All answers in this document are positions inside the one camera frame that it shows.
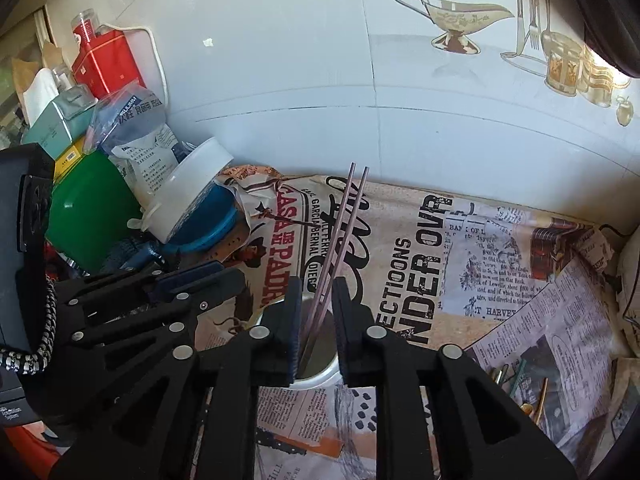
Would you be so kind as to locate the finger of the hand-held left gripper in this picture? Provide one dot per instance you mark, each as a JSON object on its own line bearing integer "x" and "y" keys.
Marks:
{"x": 215, "y": 290}
{"x": 190, "y": 276}

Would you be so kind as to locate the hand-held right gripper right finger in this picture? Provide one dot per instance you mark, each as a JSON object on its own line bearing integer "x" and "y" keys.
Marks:
{"x": 350, "y": 332}

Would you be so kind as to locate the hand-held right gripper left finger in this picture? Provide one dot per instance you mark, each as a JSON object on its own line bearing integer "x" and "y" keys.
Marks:
{"x": 282, "y": 332}

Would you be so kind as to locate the white ceramic cup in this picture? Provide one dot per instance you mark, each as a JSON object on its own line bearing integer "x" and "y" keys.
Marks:
{"x": 320, "y": 365}

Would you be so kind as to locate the bronze metal chopstick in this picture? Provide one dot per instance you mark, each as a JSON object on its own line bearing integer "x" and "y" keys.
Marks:
{"x": 498, "y": 375}

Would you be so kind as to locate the gold metal chopstick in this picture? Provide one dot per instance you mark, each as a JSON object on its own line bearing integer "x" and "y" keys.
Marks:
{"x": 539, "y": 400}

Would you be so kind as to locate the blue bowl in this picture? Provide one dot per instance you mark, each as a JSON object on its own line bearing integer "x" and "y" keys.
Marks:
{"x": 207, "y": 225}

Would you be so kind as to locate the newspaper print tablecloth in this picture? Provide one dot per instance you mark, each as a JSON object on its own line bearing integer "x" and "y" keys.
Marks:
{"x": 415, "y": 320}

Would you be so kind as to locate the green plastic container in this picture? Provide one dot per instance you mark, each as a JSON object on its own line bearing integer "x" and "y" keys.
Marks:
{"x": 90, "y": 210}

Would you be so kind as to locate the white plastic lid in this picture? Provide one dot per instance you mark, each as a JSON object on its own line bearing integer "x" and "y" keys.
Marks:
{"x": 190, "y": 185}

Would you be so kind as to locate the yellow small box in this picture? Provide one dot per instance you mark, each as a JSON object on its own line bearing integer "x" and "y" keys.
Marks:
{"x": 69, "y": 156}

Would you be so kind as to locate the teal tissue box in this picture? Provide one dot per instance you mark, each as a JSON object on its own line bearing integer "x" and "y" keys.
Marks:
{"x": 55, "y": 120}

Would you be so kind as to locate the blue white plastic bag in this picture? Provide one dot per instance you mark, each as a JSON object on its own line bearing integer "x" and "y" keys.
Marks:
{"x": 137, "y": 130}

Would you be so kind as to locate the clear small bottle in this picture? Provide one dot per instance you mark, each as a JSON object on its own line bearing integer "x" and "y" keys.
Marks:
{"x": 64, "y": 77}

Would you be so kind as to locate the red metal tin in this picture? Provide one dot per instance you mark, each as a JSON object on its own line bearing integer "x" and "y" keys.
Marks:
{"x": 107, "y": 62}

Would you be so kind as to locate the clear plastic cup red label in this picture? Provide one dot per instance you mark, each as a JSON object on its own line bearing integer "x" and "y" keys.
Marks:
{"x": 86, "y": 25}

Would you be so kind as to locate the black frying pan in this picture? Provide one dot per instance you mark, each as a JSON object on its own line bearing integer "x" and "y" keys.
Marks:
{"x": 600, "y": 5}

